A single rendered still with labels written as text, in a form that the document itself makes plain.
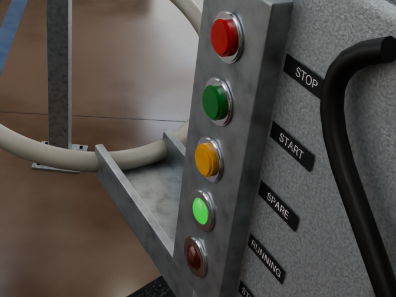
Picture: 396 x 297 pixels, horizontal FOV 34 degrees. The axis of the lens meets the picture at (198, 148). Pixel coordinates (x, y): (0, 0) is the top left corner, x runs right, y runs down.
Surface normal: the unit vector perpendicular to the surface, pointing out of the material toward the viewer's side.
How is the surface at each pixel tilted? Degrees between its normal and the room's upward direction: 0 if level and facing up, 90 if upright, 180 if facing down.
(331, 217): 90
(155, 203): 1
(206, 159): 90
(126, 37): 0
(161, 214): 1
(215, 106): 90
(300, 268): 90
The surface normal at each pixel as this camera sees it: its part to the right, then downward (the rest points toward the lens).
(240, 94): -0.87, 0.19
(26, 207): 0.11, -0.83
